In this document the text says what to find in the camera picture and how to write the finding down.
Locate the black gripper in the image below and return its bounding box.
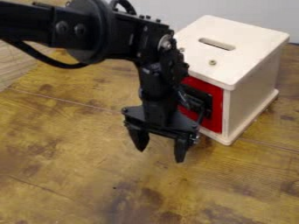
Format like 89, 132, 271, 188
123, 49, 199, 163

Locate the red wooden drawer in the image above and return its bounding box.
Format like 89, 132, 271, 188
179, 76, 223, 133

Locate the black metal drawer handle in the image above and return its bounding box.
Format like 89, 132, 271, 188
177, 84, 212, 124

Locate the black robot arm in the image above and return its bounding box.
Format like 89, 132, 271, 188
0, 0, 199, 163

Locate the white wooden box cabinet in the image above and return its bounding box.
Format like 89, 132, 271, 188
175, 15, 290, 145

